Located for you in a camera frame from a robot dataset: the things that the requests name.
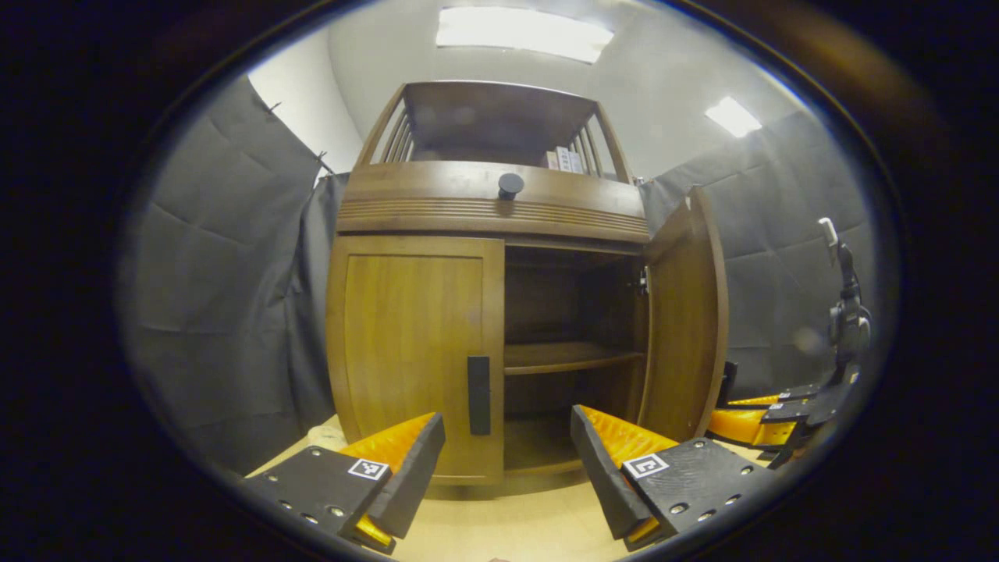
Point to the metal door hinge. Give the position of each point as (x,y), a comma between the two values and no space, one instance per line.
(645,281)

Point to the wooden cabinet inner shelf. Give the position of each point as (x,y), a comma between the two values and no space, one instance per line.
(562,357)

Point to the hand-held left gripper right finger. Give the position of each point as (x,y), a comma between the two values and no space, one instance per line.
(605,484)

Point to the black round drawer knob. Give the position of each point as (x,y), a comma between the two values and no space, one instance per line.
(510,186)

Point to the black backdrop cloth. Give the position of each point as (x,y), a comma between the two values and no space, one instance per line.
(226,297)

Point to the row of books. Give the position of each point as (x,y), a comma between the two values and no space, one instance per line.
(564,160)

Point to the white fluffy object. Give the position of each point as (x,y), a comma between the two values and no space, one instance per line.
(328,437)

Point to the wooden shoe cabinet door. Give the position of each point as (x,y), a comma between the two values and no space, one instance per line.
(406,351)
(687,328)

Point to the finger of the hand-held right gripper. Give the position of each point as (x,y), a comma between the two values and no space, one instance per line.
(788,393)
(741,425)

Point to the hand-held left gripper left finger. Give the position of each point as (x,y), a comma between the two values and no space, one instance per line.
(414,476)

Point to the small ceiling light panel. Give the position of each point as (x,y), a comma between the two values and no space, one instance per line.
(734,117)

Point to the wooden double-door shoe cabinet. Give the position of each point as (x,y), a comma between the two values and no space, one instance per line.
(437,195)

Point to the large ceiling light panel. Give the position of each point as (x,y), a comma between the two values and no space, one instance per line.
(523,33)

